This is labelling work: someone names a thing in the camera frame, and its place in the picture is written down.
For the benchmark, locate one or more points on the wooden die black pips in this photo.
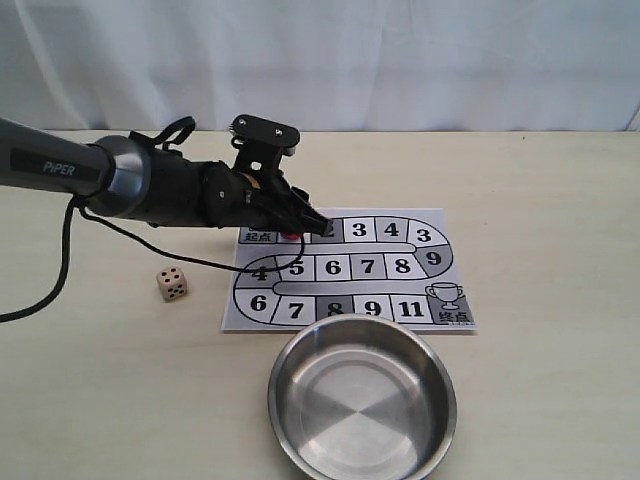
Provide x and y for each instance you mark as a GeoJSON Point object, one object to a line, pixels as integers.
{"type": "Point", "coordinates": [172, 283]}

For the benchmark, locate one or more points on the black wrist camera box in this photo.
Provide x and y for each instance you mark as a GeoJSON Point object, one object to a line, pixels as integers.
{"type": "Point", "coordinates": [261, 143]}

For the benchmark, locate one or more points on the paper number game board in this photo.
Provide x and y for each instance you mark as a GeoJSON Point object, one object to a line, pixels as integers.
{"type": "Point", "coordinates": [393, 263]}

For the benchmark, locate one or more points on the stainless steel round bowl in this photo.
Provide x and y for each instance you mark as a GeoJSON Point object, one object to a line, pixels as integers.
{"type": "Point", "coordinates": [360, 397]}

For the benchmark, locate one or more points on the red cylinder game piece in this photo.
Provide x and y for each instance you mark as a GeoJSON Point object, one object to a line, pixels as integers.
{"type": "Point", "coordinates": [290, 236]}

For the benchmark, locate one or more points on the white backdrop curtain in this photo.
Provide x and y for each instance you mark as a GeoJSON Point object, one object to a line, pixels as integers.
{"type": "Point", "coordinates": [323, 65]}

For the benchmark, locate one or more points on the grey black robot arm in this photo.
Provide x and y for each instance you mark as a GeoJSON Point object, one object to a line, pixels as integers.
{"type": "Point", "coordinates": [147, 179]}

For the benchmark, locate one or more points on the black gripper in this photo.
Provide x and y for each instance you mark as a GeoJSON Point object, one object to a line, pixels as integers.
{"type": "Point", "coordinates": [234, 199]}

